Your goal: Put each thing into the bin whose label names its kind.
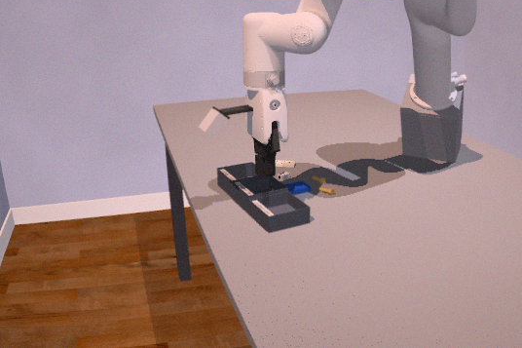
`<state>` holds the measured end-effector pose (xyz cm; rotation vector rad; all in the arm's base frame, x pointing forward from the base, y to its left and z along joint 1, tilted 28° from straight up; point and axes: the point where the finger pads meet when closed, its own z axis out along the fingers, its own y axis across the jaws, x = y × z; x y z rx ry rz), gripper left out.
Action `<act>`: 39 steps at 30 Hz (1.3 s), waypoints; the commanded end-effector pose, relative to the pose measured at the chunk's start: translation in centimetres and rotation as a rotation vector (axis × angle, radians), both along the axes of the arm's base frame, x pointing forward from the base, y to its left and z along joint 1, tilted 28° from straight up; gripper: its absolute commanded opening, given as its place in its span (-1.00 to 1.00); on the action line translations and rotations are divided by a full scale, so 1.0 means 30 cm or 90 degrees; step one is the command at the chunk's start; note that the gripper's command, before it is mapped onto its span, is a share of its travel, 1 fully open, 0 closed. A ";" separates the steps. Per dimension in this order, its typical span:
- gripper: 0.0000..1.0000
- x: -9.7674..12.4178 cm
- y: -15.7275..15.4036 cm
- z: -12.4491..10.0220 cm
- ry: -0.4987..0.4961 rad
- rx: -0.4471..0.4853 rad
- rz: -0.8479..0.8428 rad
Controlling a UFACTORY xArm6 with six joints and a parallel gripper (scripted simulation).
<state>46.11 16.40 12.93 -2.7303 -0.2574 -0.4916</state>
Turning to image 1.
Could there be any yellow bolt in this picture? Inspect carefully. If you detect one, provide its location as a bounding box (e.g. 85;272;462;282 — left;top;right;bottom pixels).
312;175;326;184
318;187;335;196

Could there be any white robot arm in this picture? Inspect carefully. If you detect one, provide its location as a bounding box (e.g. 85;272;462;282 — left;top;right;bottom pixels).
199;0;477;138

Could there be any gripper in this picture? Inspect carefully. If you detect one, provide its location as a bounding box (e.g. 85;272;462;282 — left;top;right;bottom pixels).
243;84;288;177

